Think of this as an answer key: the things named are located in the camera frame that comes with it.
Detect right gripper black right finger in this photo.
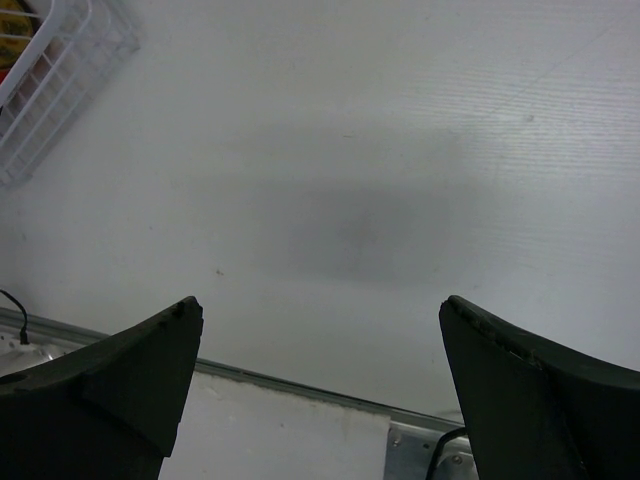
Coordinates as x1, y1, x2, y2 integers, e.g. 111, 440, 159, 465
439, 296, 639, 479

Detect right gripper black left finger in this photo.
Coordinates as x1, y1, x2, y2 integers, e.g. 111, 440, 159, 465
1, 297, 203, 479

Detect yellow patterned plate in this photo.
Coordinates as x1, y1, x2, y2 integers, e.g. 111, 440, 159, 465
1, 0, 41, 77

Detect black cable at table edge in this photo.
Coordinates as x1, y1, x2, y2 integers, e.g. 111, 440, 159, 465
424, 426, 466, 480

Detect clear wire dish rack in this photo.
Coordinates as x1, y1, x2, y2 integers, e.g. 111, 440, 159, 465
1, 1, 139, 189

